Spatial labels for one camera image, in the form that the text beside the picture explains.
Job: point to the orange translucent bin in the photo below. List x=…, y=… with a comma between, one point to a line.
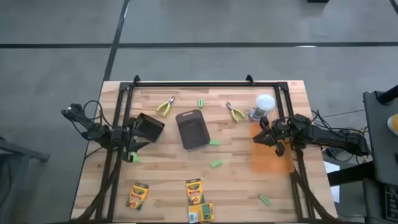
x=267, y=161

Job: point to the yellow green Crayola crayon box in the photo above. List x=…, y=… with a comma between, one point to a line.
x=202, y=213
x=195, y=191
x=137, y=195

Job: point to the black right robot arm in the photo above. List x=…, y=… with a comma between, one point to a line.
x=339, y=140

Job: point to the grey plastic bin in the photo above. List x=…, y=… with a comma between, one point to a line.
x=192, y=130

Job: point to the black floor beam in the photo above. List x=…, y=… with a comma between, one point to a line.
x=351, y=174

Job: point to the black keyboard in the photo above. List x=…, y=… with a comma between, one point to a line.
x=391, y=202

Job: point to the white paper sheet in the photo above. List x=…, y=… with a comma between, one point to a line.
x=334, y=189

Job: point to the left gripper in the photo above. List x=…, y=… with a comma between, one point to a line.
x=128, y=141

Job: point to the grey equipment cart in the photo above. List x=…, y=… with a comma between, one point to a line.
x=381, y=149

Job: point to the yellow round object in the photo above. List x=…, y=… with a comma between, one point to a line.
x=393, y=124

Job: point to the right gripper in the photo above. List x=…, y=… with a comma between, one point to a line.
x=283, y=133

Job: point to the black pole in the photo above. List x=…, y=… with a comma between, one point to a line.
x=387, y=95

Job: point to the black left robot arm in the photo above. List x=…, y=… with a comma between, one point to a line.
x=93, y=130

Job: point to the black mesh basket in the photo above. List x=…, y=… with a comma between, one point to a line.
x=150, y=127

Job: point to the grey metal furniture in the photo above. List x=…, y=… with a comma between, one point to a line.
x=15, y=152

